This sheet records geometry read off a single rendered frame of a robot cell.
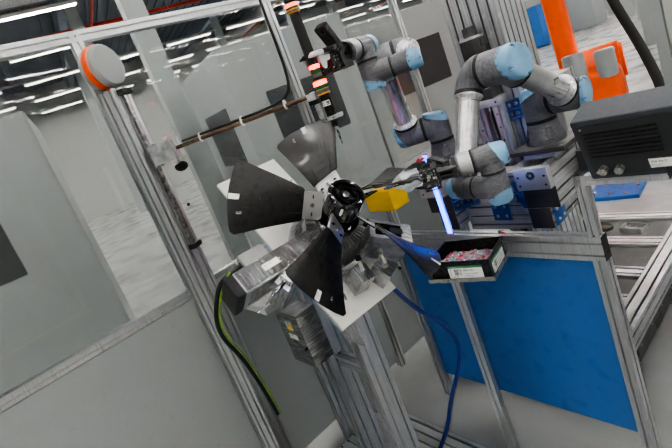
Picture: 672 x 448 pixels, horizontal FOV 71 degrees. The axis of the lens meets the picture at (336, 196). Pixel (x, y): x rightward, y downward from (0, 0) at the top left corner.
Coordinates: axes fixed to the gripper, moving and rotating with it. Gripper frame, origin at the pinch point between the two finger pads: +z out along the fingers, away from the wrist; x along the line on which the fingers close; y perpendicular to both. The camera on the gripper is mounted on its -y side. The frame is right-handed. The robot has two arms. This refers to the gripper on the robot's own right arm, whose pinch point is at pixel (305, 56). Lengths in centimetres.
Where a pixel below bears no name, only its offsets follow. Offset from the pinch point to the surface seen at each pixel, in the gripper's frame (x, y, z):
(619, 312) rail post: -60, 105, -26
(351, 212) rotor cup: -5.3, 48.2, 11.3
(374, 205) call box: 27, 64, -38
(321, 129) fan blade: 12.7, 23.5, -8.7
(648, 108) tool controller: -80, 42, -17
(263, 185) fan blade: 12.7, 31.4, 24.3
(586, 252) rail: -55, 84, -27
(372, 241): 1, 64, 0
